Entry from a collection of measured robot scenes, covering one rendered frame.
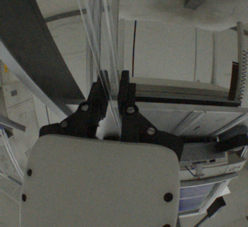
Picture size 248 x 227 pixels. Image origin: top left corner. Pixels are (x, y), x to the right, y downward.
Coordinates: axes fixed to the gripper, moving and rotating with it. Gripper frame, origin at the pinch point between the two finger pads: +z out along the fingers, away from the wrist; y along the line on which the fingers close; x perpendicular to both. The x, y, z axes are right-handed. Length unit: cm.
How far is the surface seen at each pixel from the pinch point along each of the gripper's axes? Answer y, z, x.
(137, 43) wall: 3, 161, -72
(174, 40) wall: 56, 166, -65
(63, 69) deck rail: -7.9, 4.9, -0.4
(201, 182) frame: 35, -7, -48
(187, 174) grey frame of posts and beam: 27, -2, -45
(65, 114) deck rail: -8.0, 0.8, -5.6
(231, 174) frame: 55, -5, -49
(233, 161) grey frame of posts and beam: 54, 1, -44
